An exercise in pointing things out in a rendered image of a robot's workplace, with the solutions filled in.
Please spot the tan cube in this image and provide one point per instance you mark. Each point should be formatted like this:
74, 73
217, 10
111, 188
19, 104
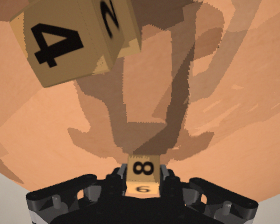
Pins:
143, 174
65, 40

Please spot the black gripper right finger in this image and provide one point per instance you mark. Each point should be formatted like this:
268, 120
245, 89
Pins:
222, 204

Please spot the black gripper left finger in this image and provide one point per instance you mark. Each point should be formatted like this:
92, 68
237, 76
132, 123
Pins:
47, 203

